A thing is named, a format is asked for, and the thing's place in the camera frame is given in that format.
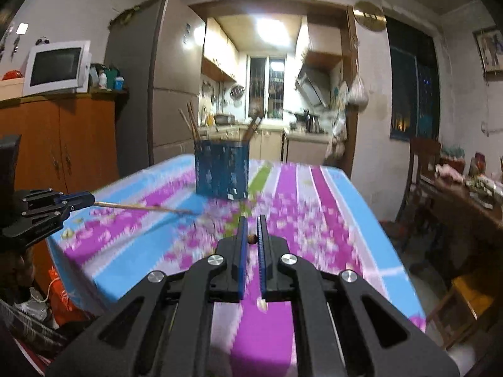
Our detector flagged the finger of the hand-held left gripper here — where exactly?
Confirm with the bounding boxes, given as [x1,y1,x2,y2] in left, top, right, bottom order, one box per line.
[0,205,74,249]
[18,189,96,207]

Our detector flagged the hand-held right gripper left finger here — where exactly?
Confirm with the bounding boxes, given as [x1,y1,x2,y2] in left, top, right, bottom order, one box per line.
[45,216,248,377]

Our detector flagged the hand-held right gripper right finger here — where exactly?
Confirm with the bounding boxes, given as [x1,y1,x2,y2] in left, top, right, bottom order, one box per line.
[257,215,460,377]

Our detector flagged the blue perforated utensil holder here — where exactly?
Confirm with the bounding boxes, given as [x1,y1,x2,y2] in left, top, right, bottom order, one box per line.
[193,139,251,202]

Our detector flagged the set of wooden chopsticks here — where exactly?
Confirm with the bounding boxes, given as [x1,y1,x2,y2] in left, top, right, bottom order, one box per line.
[179,101,266,143]

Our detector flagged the orange wooden cabinet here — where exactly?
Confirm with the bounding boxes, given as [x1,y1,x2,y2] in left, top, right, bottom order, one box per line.
[0,91,130,307]

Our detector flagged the purple floral tablecloth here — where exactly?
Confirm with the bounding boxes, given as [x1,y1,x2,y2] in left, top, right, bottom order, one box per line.
[45,155,428,377]

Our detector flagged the orange plastic bag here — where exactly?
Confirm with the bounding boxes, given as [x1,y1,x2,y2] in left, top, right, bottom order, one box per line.
[46,266,86,327]

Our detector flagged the white microwave oven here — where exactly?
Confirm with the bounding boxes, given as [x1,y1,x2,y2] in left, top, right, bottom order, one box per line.
[21,40,92,97]

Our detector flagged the kitchen counter cabinets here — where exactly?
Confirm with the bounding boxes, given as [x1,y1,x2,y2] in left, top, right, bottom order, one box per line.
[200,123,331,164]

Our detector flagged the grey refrigerator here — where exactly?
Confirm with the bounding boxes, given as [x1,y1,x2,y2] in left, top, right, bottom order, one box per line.
[103,0,207,178]

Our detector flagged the kitchen window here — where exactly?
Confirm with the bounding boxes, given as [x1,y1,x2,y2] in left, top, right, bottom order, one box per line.
[247,56,286,121]

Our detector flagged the wooden chair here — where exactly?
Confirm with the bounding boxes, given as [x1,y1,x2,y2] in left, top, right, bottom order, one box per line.
[396,137,443,226]

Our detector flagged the metal range hood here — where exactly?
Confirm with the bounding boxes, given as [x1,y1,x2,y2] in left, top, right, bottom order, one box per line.
[295,64,331,109]

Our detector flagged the white plastic bag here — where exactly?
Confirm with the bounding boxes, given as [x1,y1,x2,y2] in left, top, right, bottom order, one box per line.
[347,74,370,107]

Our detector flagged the wooden stool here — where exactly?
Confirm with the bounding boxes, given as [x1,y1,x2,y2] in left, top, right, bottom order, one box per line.
[425,274,496,351]

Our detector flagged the pink cloth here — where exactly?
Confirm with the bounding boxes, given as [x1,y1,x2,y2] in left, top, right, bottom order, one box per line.
[434,164,465,182]

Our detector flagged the dark wooden side table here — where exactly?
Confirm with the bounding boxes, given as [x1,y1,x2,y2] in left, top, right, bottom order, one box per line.
[420,171,503,285]

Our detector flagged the ceiling light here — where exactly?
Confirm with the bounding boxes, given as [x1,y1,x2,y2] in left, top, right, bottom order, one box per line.
[255,16,292,45]

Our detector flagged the red jar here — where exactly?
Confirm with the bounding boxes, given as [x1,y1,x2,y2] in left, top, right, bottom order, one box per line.
[469,152,487,176]

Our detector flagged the dark curtained window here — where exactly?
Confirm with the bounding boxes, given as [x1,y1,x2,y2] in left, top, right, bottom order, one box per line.
[386,15,441,143]

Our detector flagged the white cable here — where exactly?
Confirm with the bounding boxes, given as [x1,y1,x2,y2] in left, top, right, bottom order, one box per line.
[30,278,60,304]

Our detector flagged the gold round wall clock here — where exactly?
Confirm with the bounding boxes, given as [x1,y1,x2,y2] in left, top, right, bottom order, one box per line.
[353,2,387,31]

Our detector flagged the framed wall picture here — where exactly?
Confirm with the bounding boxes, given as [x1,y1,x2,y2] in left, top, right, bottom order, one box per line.
[473,27,503,74]

